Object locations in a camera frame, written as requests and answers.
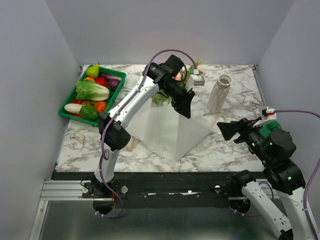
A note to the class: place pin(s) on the green cloth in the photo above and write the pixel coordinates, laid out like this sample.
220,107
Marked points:
266,129

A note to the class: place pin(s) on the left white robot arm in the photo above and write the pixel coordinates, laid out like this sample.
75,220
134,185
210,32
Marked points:
112,125

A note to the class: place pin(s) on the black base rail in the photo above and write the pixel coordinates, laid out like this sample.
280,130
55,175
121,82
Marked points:
157,190

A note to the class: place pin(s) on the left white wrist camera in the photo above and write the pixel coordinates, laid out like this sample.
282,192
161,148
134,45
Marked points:
194,79

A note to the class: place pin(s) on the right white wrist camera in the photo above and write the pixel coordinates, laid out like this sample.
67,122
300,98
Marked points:
268,115

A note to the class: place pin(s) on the purple toy onion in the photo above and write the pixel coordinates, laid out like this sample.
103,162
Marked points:
113,84

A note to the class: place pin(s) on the toy lettuce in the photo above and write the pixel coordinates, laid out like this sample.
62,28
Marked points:
89,90

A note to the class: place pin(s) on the green toy pepper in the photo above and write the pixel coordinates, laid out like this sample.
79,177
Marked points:
88,112

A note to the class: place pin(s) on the orange toy fruit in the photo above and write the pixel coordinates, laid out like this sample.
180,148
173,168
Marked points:
100,106

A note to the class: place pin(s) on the pink flower stems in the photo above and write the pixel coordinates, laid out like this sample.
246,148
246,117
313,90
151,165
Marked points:
161,98

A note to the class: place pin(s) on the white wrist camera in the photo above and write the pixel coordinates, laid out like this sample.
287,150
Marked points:
268,115
194,79

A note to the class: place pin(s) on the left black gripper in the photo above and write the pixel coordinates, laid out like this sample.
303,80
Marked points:
182,105

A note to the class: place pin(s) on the green yellow toy pear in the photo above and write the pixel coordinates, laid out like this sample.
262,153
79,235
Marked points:
93,71

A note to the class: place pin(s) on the red toy pepper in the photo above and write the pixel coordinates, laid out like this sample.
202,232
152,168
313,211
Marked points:
101,81

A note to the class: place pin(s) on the beige ribbon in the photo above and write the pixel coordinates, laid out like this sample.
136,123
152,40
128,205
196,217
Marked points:
133,142

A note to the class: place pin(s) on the white wrapping paper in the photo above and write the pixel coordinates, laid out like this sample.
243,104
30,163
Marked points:
165,132

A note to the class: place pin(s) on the purple toy eggplant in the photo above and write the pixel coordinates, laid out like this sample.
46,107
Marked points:
108,76

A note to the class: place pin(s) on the white ribbed ceramic vase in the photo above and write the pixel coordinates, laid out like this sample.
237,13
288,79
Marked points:
219,93

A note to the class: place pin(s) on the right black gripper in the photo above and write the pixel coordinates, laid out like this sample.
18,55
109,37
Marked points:
242,126

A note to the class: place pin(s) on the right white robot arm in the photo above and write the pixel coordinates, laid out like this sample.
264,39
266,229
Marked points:
284,176

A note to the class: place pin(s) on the white toy radish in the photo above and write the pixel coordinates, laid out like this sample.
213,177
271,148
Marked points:
73,108

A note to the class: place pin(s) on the aluminium frame rail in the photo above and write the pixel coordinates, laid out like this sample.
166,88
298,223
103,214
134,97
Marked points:
59,200

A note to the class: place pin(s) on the white flower with leaves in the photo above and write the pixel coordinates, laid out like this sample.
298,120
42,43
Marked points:
189,69

